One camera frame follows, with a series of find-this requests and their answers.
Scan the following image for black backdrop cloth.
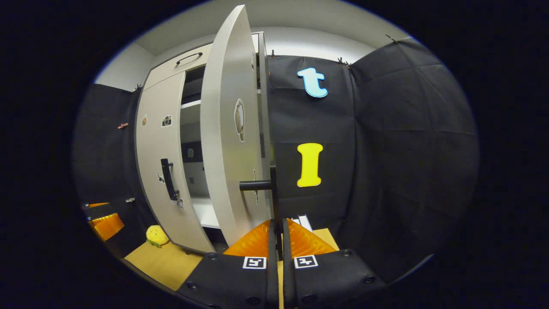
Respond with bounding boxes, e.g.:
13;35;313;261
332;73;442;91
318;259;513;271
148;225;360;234
73;36;480;284

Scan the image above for cabinet door with camera sticker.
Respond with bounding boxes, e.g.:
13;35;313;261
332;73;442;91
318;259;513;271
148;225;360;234
135;71;216;254

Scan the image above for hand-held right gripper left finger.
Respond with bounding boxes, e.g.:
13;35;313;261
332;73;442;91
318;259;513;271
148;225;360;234
177;220;279;309

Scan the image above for yellow plush toy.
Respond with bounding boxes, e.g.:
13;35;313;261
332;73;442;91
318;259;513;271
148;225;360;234
146;225;170;248

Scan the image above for small white box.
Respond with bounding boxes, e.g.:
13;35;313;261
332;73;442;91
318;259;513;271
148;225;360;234
292;214;314;232

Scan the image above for cabinet door with headphones sticker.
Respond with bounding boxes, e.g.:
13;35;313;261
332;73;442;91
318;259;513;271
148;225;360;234
200;4;277;247

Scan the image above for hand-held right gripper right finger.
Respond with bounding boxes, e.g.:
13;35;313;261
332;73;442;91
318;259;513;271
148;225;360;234
282;218;389;309

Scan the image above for beige double-door shoe cabinet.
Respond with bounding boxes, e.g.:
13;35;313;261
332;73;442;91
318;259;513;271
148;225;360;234
135;31;277;254

